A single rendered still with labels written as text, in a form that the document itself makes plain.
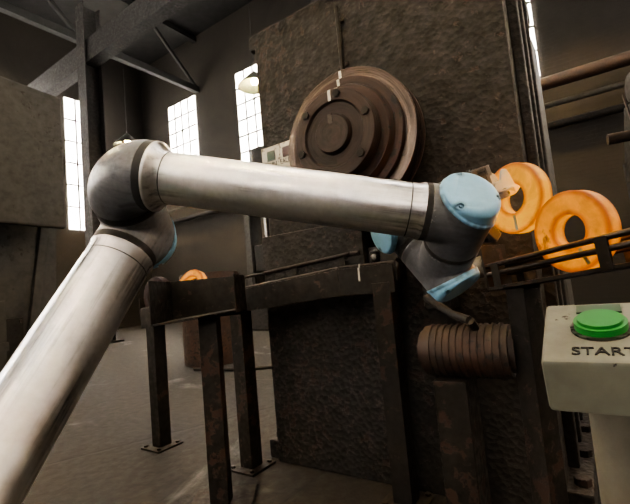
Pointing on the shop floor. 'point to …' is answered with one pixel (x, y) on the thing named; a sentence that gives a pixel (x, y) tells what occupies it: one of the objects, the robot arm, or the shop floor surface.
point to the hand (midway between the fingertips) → (515, 189)
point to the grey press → (19, 199)
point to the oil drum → (198, 333)
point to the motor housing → (464, 398)
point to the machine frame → (501, 20)
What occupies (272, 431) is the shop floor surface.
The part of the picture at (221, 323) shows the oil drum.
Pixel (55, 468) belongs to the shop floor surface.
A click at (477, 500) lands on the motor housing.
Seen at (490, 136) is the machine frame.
